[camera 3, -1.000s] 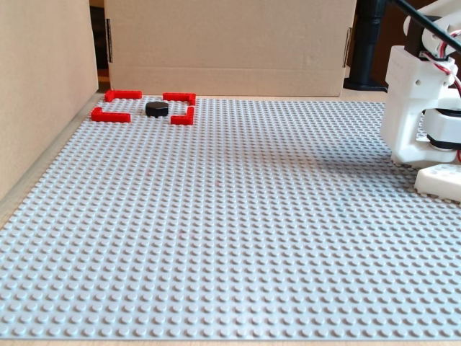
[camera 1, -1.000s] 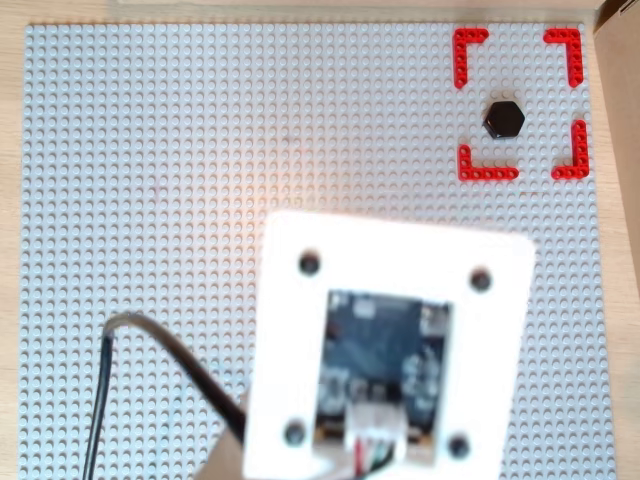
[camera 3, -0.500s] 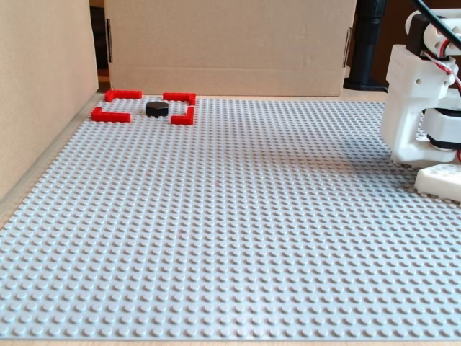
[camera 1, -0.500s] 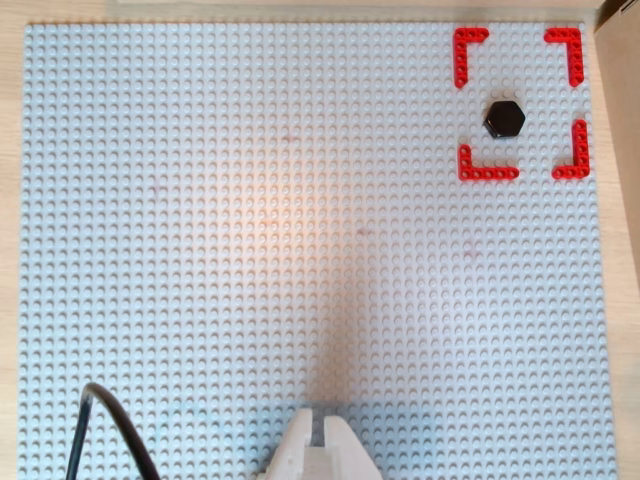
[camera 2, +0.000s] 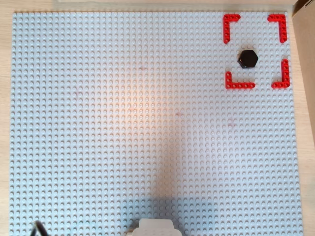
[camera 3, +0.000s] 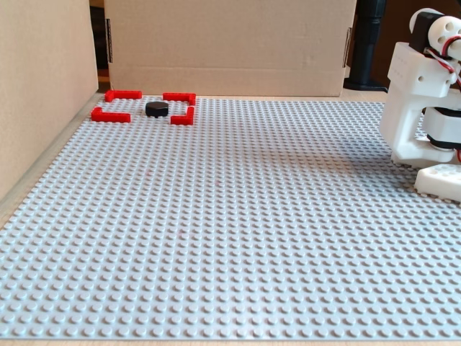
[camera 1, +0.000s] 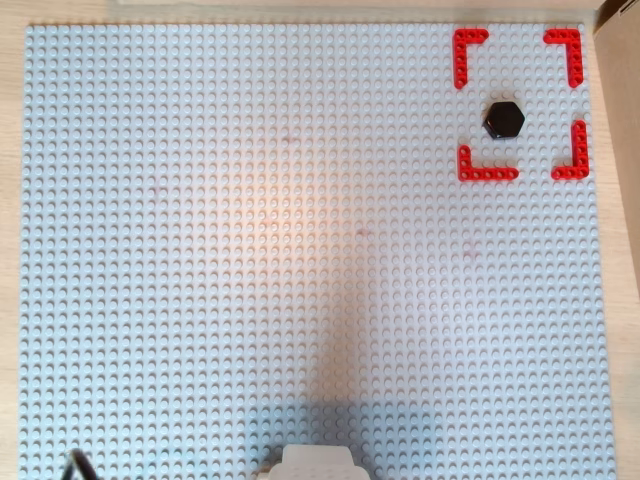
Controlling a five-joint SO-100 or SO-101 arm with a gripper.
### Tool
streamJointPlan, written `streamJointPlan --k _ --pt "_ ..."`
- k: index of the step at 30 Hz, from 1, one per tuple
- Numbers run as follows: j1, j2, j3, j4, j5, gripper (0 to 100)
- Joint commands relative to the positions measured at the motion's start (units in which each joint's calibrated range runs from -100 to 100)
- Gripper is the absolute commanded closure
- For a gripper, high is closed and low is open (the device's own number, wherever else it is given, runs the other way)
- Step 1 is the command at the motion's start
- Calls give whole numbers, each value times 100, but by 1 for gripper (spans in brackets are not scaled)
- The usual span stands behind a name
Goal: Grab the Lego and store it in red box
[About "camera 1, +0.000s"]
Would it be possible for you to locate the black hexagonal Lego piece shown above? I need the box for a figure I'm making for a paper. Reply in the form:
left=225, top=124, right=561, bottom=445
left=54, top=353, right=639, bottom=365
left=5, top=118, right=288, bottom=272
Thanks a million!
left=481, top=99, right=527, bottom=142

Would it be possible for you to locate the grey Lego baseplate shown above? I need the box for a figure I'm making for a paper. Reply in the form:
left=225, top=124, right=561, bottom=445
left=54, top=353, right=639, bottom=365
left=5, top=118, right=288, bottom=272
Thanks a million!
left=17, top=20, right=620, bottom=480

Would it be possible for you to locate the red L-shaped Lego beam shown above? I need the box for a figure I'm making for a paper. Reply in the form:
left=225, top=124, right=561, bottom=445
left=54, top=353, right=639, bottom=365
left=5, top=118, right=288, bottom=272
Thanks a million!
left=452, top=27, right=490, bottom=90
left=457, top=143, right=521, bottom=183
left=550, top=119, right=590, bottom=181
left=542, top=27, right=585, bottom=90

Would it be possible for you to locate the brown cardboard box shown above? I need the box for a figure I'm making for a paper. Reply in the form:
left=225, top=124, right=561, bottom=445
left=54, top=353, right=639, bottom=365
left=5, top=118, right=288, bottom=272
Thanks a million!
left=591, top=0, right=640, bottom=321

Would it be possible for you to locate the white flat strip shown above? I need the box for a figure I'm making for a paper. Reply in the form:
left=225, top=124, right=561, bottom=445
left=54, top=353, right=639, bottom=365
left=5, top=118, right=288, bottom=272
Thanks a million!
left=116, top=0, right=599, bottom=8

